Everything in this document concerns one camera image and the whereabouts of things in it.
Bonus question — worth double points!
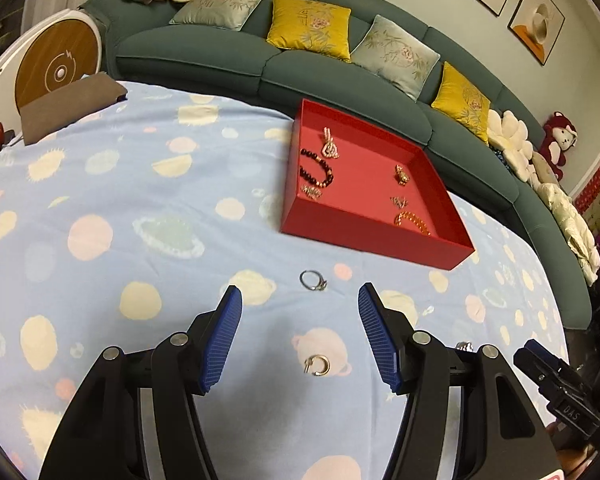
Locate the red monkey plush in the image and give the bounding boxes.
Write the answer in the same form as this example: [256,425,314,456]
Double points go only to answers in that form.
[538,111,578,181]

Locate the gold cuff bracelet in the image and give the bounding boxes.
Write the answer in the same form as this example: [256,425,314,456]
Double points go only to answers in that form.
[394,211,432,237]

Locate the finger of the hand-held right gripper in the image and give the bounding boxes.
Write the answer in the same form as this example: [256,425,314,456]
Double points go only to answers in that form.
[512,338,573,391]

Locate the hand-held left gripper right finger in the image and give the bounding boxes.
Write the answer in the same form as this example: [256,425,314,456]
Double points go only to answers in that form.
[357,282,556,480]

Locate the yellow embroidered cushion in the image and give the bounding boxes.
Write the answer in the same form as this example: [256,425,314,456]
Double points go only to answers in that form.
[431,61,491,143]
[266,0,352,63]

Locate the round white wooden-faced appliance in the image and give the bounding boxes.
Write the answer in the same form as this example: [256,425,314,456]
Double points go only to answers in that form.
[0,7,111,126]

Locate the grey-blue embroidered cushion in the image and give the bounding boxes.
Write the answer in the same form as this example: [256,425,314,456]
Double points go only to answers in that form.
[350,14,441,103]
[169,0,272,33]

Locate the black bead bracelet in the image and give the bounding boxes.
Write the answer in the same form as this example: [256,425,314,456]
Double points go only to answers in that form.
[299,147,337,187]

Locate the brown cloth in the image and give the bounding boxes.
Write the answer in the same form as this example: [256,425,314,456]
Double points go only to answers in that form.
[20,72,129,146]

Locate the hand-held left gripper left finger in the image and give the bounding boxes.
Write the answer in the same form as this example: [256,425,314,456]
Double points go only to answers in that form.
[39,285,243,480]

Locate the blue planet print tablecloth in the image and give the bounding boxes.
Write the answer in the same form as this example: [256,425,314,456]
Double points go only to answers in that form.
[0,80,571,480]

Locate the red cardboard box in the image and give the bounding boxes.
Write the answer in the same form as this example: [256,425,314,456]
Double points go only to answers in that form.
[280,98,476,272]

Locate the beige small cushion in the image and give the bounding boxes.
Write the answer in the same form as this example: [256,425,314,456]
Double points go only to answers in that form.
[530,151,561,186]

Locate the cream quilted blanket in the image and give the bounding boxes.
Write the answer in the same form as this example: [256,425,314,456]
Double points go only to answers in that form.
[537,182,600,286]

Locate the dark green sofa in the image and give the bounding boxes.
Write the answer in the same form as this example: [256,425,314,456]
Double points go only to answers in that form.
[77,0,593,331]

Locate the silver ring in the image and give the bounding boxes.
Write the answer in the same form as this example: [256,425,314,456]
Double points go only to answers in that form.
[299,270,329,293]

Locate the cream flower plush cushion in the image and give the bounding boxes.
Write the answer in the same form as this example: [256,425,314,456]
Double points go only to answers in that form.
[486,108,535,183]

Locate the orange framed wall picture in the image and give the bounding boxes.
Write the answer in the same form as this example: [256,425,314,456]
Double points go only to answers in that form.
[507,0,566,67]

